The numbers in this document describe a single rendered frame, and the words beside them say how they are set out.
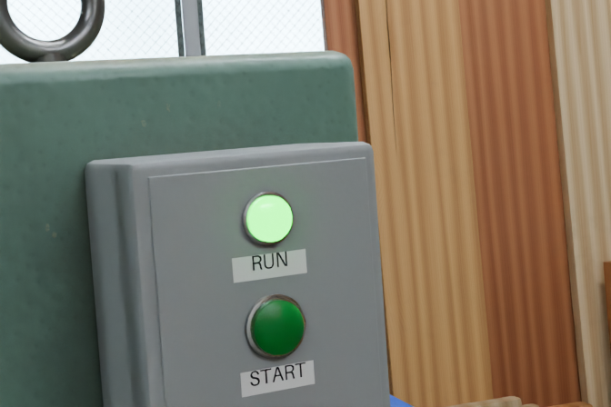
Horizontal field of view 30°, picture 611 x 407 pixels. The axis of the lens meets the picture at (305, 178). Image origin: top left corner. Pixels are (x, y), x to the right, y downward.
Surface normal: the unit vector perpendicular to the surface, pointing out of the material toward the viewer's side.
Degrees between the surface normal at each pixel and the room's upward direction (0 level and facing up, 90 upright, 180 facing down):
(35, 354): 90
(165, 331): 90
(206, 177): 90
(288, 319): 88
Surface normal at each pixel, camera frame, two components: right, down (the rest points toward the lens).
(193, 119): 0.46, 0.01
